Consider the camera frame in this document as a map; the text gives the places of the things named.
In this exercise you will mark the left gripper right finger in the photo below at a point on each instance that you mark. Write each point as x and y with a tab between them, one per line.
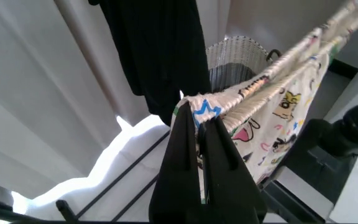
232	193

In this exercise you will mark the white curtain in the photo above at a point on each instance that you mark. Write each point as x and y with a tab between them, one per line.
42	93

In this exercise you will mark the cream printed garment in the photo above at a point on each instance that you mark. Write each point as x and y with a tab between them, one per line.
275	124

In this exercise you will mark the black garment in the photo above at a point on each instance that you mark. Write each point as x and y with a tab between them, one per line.
160	46

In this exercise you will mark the black clothes rack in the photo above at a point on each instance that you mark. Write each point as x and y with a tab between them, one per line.
64	210

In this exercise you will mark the white laundry basket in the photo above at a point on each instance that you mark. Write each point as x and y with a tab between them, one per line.
235	53

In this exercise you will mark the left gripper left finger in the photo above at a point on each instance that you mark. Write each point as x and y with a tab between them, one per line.
176	186

